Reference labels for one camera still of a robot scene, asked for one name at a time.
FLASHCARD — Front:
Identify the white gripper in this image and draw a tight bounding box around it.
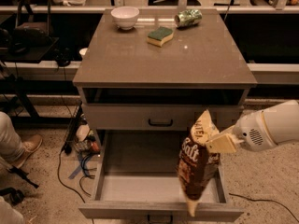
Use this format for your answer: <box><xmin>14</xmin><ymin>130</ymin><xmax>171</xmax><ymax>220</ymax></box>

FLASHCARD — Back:
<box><xmin>206</xmin><ymin>111</ymin><xmax>277</xmax><ymax>153</ymax></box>

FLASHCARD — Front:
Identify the brown chip bag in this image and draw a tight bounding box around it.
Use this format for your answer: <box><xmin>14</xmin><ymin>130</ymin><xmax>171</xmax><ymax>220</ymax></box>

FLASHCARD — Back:
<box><xmin>177</xmin><ymin>110</ymin><xmax>220</xmax><ymax>217</ymax></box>

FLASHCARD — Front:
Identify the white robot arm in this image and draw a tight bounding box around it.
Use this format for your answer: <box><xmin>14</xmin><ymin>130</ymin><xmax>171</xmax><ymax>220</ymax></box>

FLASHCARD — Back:
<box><xmin>206</xmin><ymin>100</ymin><xmax>299</xmax><ymax>153</ymax></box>

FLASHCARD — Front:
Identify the open grey middle drawer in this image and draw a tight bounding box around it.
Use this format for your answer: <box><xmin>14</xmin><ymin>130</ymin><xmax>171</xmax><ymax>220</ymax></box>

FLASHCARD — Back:
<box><xmin>79</xmin><ymin>131</ymin><xmax>243</xmax><ymax>223</ymax></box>

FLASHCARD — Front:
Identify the grey drawer cabinet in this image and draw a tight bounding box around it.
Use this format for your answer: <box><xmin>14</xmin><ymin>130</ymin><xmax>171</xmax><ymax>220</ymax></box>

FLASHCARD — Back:
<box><xmin>72</xmin><ymin>7</ymin><xmax>259</xmax><ymax>224</ymax></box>

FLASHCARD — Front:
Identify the dark bag on shelf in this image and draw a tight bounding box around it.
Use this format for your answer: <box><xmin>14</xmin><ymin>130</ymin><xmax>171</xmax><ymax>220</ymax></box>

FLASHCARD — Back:
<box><xmin>8</xmin><ymin>0</ymin><xmax>54</xmax><ymax>55</ymax></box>

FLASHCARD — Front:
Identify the green yellow sponge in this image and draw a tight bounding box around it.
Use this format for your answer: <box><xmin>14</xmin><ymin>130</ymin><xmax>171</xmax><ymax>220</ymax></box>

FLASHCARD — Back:
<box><xmin>147</xmin><ymin>27</ymin><xmax>174</xmax><ymax>47</ymax></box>

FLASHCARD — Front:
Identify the green soda can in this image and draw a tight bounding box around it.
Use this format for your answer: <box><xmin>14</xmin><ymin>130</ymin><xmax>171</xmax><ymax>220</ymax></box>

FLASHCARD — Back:
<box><xmin>175</xmin><ymin>9</ymin><xmax>202</xmax><ymax>28</ymax></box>

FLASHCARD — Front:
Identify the white bowl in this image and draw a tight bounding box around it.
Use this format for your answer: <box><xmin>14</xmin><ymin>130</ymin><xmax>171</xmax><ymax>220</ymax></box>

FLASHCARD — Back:
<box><xmin>111</xmin><ymin>7</ymin><xmax>139</xmax><ymax>30</ymax></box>

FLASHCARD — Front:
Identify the white cup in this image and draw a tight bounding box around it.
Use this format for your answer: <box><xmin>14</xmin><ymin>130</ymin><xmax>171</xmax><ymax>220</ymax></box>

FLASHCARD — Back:
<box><xmin>79</xmin><ymin>48</ymin><xmax>88</xmax><ymax>58</ymax></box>

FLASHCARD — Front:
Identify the tan shoe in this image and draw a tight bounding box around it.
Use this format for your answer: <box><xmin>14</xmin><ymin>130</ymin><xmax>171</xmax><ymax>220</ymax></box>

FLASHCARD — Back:
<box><xmin>12</xmin><ymin>134</ymin><xmax>43</xmax><ymax>168</ymax></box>

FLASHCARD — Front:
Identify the person leg in light trousers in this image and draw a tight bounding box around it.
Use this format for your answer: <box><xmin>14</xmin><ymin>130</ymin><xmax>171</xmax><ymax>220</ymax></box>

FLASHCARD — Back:
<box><xmin>0</xmin><ymin>112</ymin><xmax>24</xmax><ymax>162</ymax></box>

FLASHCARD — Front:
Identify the black chair base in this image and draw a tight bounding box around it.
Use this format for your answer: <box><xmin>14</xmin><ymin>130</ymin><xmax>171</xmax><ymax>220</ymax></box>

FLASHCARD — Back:
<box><xmin>0</xmin><ymin>166</ymin><xmax>39</xmax><ymax>205</ymax></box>

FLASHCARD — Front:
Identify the black side table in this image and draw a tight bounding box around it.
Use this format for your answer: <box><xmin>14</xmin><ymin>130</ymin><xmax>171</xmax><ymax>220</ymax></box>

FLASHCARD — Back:
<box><xmin>0</xmin><ymin>36</ymin><xmax>60</xmax><ymax>119</ymax></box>

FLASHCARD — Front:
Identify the black floor cable right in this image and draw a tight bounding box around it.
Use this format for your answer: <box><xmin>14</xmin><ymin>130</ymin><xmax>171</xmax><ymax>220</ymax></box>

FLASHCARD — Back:
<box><xmin>229</xmin><ymin>192</ymin><xmax>299</xmax><ymax>224</ymax></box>

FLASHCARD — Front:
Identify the black floor cable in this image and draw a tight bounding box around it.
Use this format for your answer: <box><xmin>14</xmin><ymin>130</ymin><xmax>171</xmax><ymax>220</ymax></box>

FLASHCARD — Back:
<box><xmin>229</xmin><ymin>192</ymin><xmax>299</xmax><ymax>224</ymax></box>
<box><xmin>56</xmin><ymin>147</ymin><xmax>95</xmax><ymax>224</ymax></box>

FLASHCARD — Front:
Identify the black floor cable left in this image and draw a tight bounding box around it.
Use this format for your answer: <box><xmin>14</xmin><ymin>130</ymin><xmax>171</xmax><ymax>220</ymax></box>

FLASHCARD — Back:
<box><xmin>56</xmin><ymin>147</ymin><xmax>95</xmax><ymax>224</ymax></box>

